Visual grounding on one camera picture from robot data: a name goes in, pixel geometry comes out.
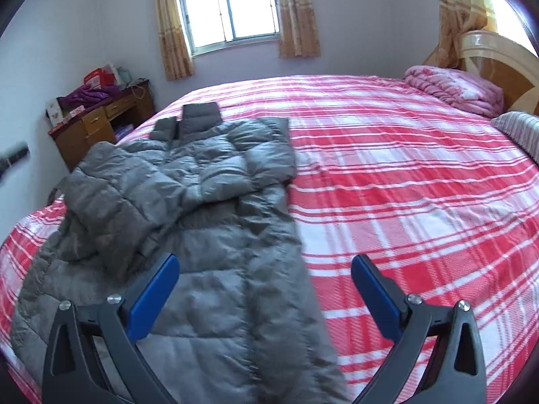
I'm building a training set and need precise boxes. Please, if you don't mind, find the wooden bed headboard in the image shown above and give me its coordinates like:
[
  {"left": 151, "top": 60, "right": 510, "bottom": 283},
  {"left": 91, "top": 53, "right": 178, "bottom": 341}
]
[{"left": 423, "top": 29, "right": 539, "bottom": 116}]

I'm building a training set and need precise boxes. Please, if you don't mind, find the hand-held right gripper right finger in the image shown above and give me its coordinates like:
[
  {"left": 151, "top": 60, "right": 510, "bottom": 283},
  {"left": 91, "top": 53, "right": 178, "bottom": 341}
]
[{"left": 351, "top": 255, "right": 500, "bottom": 404}]

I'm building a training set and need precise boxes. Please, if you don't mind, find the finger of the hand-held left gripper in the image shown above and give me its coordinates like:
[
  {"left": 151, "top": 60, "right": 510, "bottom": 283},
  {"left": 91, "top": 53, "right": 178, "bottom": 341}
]
[{"left": 0, "top": 143, "right": 30, "bottom": 183}]

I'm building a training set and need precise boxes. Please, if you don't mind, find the red and white box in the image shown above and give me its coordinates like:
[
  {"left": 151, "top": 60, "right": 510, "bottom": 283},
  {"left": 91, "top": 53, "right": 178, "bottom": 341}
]
[{"left": 83, "top": 63, "right": 123, "bottom": 89}]

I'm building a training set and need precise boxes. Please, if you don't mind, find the grey down jacket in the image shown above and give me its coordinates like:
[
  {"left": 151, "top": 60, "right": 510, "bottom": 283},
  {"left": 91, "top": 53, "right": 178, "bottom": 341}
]
[{"left": 9, "top": 103, "right": 352, "bottom": 404}]

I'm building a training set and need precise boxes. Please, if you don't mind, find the striped pillow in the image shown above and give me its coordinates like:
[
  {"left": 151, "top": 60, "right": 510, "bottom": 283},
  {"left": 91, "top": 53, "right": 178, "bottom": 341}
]
[{"left": 492, "top": 110, "right": 539, "bottom": 165}]

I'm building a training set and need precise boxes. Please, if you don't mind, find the folded pink quilt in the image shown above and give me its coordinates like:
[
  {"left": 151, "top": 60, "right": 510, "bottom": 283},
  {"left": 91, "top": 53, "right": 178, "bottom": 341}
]
[{"left": 404, "top": 65, "right": 505, "bottom": 119}]

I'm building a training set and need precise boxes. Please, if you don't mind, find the purple clothing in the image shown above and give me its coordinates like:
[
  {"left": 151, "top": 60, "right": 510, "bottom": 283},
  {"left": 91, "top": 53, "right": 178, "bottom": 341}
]
[{"left": 57, "top": 84, "right": 121, "bottom": 110}]

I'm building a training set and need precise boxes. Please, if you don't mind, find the window with metal frame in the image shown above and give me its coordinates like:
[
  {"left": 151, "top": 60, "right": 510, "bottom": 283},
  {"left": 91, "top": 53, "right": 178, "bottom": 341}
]
[{"left": 176, "top": 0, "right": 282, "bottom": 56}]

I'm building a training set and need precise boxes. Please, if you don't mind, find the yellow patterned curtain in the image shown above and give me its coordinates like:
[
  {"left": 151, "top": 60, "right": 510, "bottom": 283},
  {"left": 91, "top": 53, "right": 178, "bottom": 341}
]
[
  {"left": 152, "top": 0, "right": 195, "bottom": 81},
  {"left": 423, "top": 0, "right": 500, "bottom": 70},
  {"left": 274, "top": 0, "right": 321, "bottom": 59}
]

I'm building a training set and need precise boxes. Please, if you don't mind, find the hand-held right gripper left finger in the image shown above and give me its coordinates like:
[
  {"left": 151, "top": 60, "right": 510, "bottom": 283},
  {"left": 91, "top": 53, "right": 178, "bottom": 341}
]
[{"left": 42, "top": 253, "right": 181, "bottom": 404}]

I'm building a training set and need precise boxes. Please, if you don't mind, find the wooden desk with drawers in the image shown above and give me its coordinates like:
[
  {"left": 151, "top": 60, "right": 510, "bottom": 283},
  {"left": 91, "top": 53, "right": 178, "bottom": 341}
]
[{"left": 47, "top": 79, "right": 156, "bottom": 173}]

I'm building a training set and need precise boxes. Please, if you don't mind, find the bright side window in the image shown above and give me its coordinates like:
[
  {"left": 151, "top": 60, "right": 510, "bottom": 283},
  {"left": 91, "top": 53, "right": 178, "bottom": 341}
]
[{"left": 484, "top": 0, "right": 536, "bottom": 53}]

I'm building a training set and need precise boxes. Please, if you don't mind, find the white printed box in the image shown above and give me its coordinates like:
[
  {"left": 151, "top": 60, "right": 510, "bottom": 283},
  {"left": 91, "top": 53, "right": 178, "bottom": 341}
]
[{"left": 45, "top": 99, "right": 64, "bottom": 127}]

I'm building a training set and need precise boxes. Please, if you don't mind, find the red plaid bed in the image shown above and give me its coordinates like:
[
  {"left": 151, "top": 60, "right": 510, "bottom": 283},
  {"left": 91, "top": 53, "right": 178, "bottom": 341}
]
[{"left": 0, "top": 75, "right": 539, "bottom": 404}]

